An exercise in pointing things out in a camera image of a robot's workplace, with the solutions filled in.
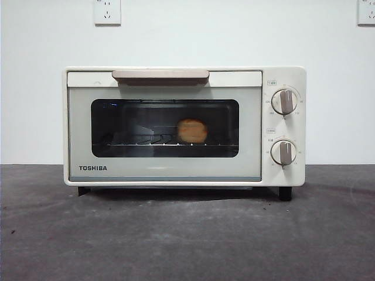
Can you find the white wall socket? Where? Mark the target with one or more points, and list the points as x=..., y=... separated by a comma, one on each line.
x=366, y=13
x=107, y=13

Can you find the cream oven knob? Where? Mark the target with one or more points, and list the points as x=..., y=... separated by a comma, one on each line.
x=284, y=102
x=283, y=152

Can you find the cream Toshiba toaster oven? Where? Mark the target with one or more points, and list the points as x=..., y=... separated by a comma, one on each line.
x=287, y=177

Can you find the golden brown bread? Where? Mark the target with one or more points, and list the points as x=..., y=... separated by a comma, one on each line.
x=192, y=131

